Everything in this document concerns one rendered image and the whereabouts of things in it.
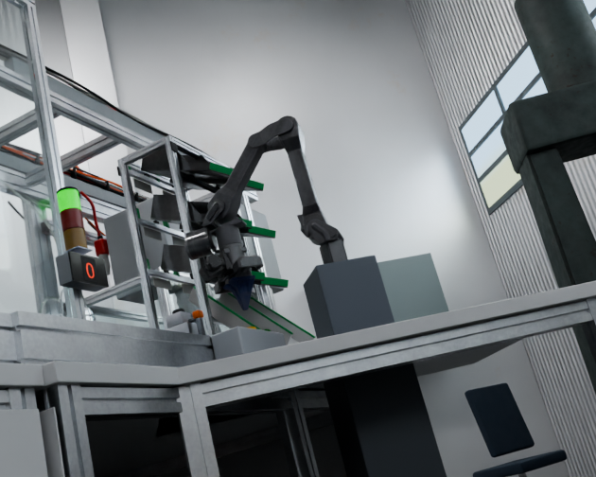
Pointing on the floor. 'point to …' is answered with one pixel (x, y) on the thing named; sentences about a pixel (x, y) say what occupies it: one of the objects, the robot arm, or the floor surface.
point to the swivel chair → (505, 432)
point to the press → (566, 147)
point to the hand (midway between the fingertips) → (242, 295)
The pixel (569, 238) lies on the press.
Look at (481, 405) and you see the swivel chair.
